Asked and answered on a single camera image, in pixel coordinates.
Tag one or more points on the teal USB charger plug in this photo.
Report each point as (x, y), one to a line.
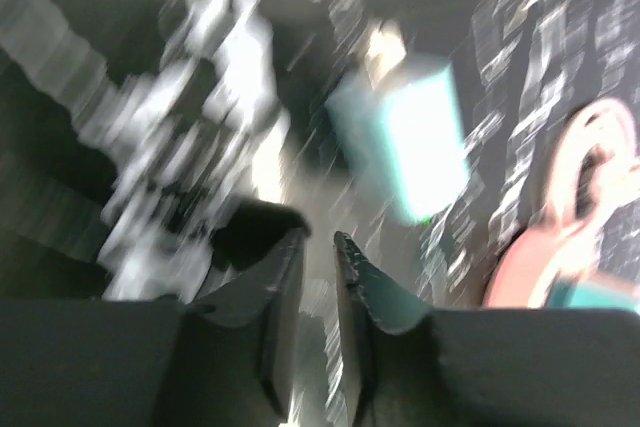
(590, 294)

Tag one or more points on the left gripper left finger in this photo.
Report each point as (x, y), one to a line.
(233, 360)

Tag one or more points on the teal charger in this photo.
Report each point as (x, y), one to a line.
(404, 139)

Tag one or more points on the black marbled mat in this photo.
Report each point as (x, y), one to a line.
(132, 131)

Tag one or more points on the pink round power socket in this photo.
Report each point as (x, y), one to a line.
(542, 254)

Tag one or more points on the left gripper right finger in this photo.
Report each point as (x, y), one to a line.
(390, 357)

